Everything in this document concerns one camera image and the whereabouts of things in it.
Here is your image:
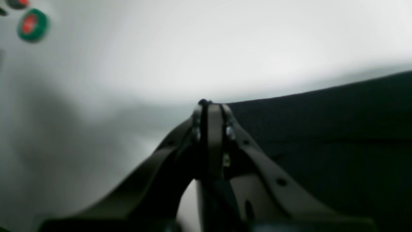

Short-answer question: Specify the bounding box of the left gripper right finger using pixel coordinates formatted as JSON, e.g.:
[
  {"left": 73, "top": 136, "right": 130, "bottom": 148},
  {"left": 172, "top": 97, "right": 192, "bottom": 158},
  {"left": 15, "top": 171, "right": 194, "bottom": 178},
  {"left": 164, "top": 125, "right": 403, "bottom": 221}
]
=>
[{"left": 221, "top": 104, "right": 377, "bottom": 232}]

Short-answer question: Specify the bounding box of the green red round button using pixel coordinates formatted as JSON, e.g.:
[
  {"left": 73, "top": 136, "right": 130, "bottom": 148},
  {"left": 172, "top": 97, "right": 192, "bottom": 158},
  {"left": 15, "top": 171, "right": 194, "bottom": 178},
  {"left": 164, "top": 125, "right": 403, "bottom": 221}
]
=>
[{"left": 17, "top": 8, "right": 50, "bottom": 43}]

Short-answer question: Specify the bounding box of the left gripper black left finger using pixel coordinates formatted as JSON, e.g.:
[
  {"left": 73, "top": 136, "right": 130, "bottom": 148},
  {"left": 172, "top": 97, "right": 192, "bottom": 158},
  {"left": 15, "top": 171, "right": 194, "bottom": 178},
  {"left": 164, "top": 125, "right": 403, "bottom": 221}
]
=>
[{"left": 39, "top": 105, "right": 203, "bottom": 232}]

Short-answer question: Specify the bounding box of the black T-shirt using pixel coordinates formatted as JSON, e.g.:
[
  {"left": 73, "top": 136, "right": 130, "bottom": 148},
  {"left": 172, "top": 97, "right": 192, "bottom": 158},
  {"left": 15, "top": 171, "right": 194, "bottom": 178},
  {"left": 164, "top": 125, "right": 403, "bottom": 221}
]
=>
[{"left": 229, "top": 72, "right": 412, "bottom": 232}]

